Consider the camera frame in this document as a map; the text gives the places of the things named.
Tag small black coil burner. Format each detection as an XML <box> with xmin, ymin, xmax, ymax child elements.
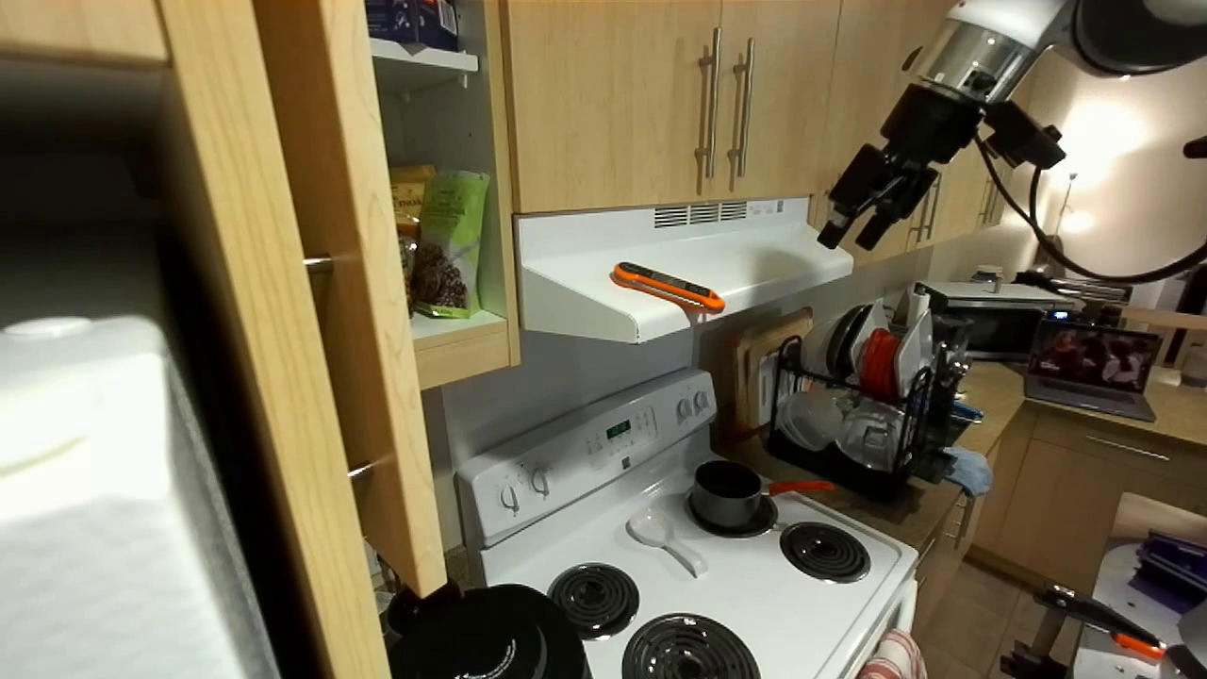
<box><xmin>777</xmin><ymin>522</ymin><xmax>876</xmax><ymax>583</ymax></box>
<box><xmin>547</xmin><ymin>559</ymin><xmax>640</xmax><ymax>641</ymax></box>

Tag light wood wall cabinet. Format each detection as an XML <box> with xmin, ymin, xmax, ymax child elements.
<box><xmin>365</xmin><ymin>0</ymin><xmax>526</xmax><ymax>391</ymax></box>

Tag yellow brown snack bag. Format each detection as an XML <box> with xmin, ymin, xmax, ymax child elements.
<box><xmin>390</xmin><ymin>163</ymin><xmax>439</xmax><ymax>318</ymax></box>

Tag lit floor lamp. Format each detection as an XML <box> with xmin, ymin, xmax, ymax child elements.
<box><xmin>1049</xmin><ymin>165</ymin><xmax>1096</xmax><ymax>241</ymax></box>

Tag pale blue cloth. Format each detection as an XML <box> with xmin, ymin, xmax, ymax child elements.
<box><xmin>938</xmin><ymin>446</ymin><xmax>1000</xmax><ymax>503</ymax></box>

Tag large black coil burner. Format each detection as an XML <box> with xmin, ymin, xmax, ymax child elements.
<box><xmin>619</xmin><ymin>611</ymin><xmax>767</xmax><ymax>679</ymax></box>

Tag white electric stove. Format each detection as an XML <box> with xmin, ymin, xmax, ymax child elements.
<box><xmin>453</xmin><ymin>365</ymin><xmax>923</xmax><ymax>679</ymax></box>

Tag wooden cutting board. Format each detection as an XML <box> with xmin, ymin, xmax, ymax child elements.
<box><xmin>733</xmin><ymin>309</ymin><xmax>821</xmax><ymax>446</ymax></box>

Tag red dish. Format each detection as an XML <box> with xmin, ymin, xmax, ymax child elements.
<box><xmin>858</xmin><ymin>326</ymin><xmax>907</xmax><ymax>406</ymax></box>

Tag white upright dish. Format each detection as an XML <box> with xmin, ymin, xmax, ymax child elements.
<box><xmin>895</xmin><ymin>288</ymin><xmax>944</xmax><ymax>397</ymax></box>

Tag blue book stack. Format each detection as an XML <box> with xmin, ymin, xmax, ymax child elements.
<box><xmin>1127</xmin><ymin>529</ymin><xmax>1207</xmax><ymax>616</ymax></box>

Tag small black pan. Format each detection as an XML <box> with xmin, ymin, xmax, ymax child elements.
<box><xmin>684</xmin><ymin>485</ymin><xmax>785</xmax><ymax>541</ymax></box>

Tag black wire dish rack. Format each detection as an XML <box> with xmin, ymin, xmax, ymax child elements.
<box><xmin>767</xmin><ymin>328</ymin><xmax>982</xmax><ymax>503</ymax></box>

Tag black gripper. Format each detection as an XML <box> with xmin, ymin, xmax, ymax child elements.
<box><xmin>814</xmin><ymin>84</ymin><xmax>992</xmax><ymax>253</ymax></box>

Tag orange black digital thermometer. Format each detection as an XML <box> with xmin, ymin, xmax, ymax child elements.
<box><xmin>612</xmin><ymin>256</ymin><xmax>733</xmax><ymax>321</ymax></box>

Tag silver toaster oven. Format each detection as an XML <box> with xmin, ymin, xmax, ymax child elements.
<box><xmin>919</xmin><ymin>275</ymin><xmax>1088</xmax><ymax>365</ymax></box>

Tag blue packages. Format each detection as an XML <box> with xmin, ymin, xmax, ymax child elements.
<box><xmin>365</xmin><ymin>0</ymin><xmax>467</xmax><ymax>53</ymax></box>

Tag grey open laptop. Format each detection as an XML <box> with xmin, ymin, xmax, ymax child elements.
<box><xmin>1024</xmin><ymin>321</ymin><xmax>1164</xmax><ymax>427</ymax></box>

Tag black pot on stove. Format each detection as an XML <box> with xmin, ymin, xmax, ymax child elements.
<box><xmin>411</xmin><ymin>582</ymin><xmax>596</xmax><ymax>679</ymax></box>

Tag wood lower cabinet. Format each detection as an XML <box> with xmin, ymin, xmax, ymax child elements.
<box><xmin>966</xmin><ymin>358</ymin><xmax>1207</xmax><ymax>596</ymax></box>

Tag tall wood side panel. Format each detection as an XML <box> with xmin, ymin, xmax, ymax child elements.
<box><xmin>148</xmin><ymin>0</ymin><xmax>395</xmax><ymax>679</ymax></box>

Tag black saucepan with orange handle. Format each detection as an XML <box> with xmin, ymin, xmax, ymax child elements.
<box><xmin>688</xmin><ymin>455</ymin><xmax>840</xmax><ymax>531</ymax></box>

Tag red white striped towel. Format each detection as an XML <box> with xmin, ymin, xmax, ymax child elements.
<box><xmin>860</xmin><ymin>625</ymin><xmax>934</xmax><ymax>679</ymax></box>

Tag black orange tool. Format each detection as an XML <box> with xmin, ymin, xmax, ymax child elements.
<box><xmin>1000</xmin><ymin>578</ymin><xmax>1207</xmax><ymax>679</ymax></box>

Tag white textured box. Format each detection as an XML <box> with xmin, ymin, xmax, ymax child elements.
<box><xmin>0</xmin><ymin>309</ymin><xmax>282</xmax><ymax>679</ymax></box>

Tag white range hood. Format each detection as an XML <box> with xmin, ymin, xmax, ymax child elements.
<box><xmin>517</xmin><ymin>192</ymin><xmax>860</xmax><ymax>346</ymax></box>

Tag green snack bag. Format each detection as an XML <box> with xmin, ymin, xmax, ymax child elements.
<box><xmin>414</xmin><ymin>165</ymin><xmax>499</xmax><ymax>318</ymax></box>

